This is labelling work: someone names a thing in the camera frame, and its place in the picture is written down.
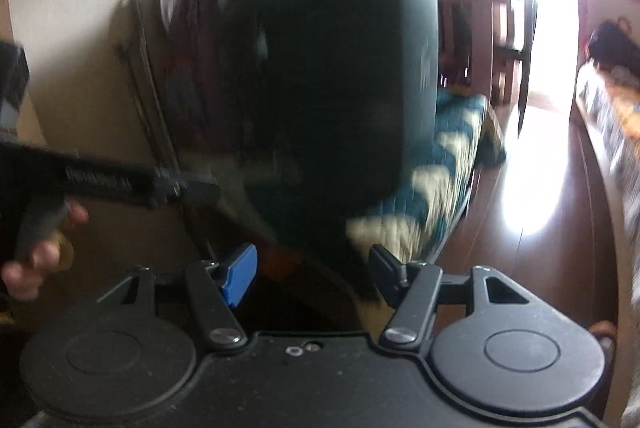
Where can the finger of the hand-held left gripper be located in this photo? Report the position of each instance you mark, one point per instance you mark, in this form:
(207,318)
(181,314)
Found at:
(192,190)

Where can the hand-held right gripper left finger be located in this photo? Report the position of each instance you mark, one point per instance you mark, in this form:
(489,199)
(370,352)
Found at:
(240,273)

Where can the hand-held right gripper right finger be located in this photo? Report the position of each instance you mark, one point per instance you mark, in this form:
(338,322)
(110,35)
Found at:
(387,275)

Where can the person's left hand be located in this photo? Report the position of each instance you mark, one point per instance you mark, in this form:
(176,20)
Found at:
(45,253)

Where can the black folding rack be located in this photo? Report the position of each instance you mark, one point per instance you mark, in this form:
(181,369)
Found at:
(150,98)

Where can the teal and cream patterned cushion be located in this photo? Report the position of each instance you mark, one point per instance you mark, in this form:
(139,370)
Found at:
(440,168)

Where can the purple hanging clothes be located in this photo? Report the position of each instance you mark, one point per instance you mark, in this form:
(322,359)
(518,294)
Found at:
(220,23)

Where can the bed with printed blanket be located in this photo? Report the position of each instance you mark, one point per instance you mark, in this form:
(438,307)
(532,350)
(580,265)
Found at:
(615,133)

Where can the wooden table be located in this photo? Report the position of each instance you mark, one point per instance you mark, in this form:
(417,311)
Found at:
(450,8)

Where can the dark wooden chair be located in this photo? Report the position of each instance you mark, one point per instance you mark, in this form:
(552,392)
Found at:
(510,28)

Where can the dark bag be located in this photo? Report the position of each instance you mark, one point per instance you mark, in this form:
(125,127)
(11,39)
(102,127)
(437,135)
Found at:
(615,43)

